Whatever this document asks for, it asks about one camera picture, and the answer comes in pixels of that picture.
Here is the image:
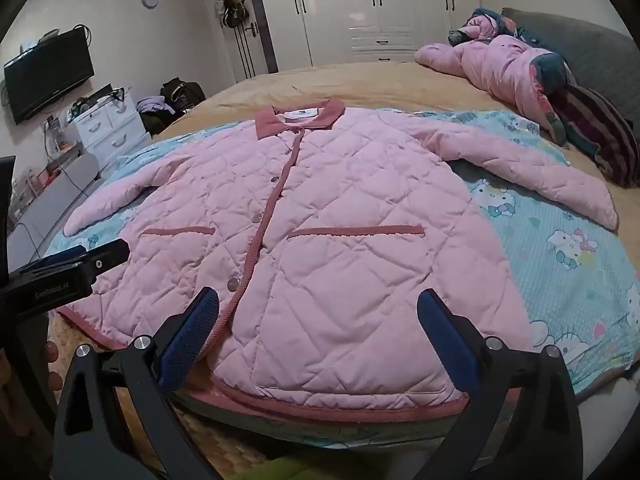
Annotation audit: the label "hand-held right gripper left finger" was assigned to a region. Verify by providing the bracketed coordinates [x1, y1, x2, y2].
[52, 287, 221, 480]

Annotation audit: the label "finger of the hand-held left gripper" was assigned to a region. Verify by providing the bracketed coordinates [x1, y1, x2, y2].
[64, 238, 130, 275]

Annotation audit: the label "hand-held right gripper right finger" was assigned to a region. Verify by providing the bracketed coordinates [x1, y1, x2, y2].
[417, 287, 586, 480]

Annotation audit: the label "pink quilted jacket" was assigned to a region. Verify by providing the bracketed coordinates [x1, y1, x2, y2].
[62, 99, 620, 423]

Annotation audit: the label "person's left hand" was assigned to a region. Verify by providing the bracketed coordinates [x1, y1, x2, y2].
[44, 341, 64, 396]

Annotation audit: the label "grey low cabinet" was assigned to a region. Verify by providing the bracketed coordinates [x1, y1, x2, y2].
[10, 152, 101, 273]

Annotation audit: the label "woven straw mat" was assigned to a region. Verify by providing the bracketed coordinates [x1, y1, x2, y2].
[47, 310, 281, 480]

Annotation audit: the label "cartoon cat printed blanket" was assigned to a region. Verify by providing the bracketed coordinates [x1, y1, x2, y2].
[47, 109, 640, 448]

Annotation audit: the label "white drawer cabinet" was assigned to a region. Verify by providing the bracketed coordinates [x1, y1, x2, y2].
[65, 92, 151, 171]

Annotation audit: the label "purple garment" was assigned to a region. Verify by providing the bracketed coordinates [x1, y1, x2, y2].
[136, 96, 176, 116]

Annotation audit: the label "person's green clothing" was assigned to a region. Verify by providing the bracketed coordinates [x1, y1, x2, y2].
[227, 454, 441, 480]

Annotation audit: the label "black bag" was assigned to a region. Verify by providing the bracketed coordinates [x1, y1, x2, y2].
[160, 77, 207, 112]

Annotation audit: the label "black flat television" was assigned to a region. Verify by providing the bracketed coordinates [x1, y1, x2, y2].
[2, 27, 96, 126]

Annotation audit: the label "dark striped pillow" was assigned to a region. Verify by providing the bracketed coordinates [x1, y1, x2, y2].
[547, 85, 640, 188]

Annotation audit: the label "pink floral quilt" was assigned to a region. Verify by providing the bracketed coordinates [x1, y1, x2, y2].
[414, 7, 576, 146]

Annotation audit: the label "room door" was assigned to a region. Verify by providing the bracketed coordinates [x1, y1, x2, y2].
[210, 0, 279, 86]

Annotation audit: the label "hanging dark bags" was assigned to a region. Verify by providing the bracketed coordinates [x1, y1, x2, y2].
[215, 0, 251, 29]

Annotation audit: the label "grey padded headboard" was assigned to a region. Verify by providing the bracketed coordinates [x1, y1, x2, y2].
[500, 7, 640, 126]

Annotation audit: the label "white wardrobe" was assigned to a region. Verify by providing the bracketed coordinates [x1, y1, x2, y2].
[252, 0, 483, 68]

